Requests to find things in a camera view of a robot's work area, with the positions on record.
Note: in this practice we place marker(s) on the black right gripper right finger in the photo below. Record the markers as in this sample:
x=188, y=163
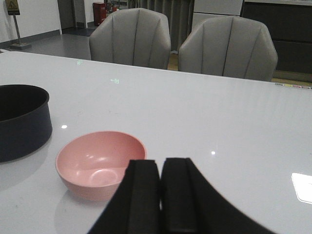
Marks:
x=191, y=205

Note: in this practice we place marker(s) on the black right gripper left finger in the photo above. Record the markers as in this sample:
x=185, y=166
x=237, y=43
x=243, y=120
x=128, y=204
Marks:
x=134, y=208

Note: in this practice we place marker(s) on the pink bowl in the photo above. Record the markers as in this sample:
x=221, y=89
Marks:
x=92, y=165

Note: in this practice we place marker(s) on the dark blue saucepan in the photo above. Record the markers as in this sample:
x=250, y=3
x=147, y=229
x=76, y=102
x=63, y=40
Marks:
x=25, y=123

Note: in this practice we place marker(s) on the right grey chair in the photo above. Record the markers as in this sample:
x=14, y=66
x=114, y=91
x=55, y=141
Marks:
x=230, y=47

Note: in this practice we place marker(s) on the grey chair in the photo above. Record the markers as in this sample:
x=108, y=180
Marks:
x=230, y=47
x=137, y=37

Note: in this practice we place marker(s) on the left grey chair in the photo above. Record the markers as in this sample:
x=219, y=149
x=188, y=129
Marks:
x=137, y=37

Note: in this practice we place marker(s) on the grey striped curtain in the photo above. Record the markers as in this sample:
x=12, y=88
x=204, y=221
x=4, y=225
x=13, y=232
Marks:
x=178, y=12

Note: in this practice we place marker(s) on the white cabinet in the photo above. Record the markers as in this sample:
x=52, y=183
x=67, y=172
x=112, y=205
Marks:
x=204, y=9

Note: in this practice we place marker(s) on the red cabinet box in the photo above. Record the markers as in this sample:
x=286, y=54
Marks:
x=99, y=12

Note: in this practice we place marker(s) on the dark counter unit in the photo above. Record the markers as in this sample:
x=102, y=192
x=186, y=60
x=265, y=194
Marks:
x=290, y=26

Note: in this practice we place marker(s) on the yellow warning sign stand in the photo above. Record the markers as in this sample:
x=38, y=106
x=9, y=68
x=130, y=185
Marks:
x=13, y=10

